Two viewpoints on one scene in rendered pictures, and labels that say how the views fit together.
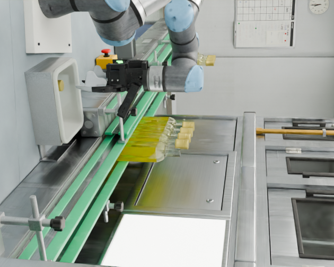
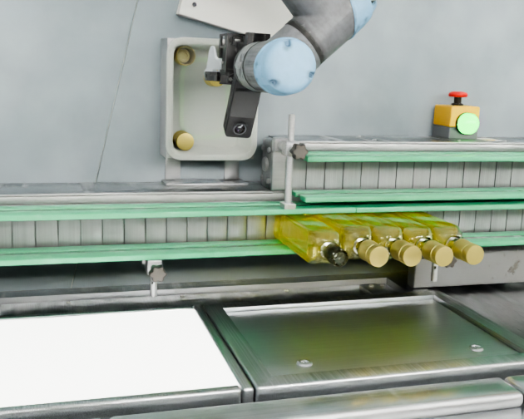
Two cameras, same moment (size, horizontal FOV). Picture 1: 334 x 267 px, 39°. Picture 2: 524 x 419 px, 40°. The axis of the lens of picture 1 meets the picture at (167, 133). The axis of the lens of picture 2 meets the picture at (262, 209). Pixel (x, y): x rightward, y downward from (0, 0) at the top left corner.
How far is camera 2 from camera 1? 1.30 m
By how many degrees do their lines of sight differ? 60
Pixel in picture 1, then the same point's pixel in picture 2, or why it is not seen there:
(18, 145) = (110, 131)
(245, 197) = (358, 397)
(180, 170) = (393, 324)
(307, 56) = not seen: outside the picture
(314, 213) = not seen: outside the picture
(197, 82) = (263, 66)
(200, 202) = (289, 356)
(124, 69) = (227, 41)
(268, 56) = not seen: outside the picture
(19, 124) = (121, 104)
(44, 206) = (31, 194)
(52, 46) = (239, 22)
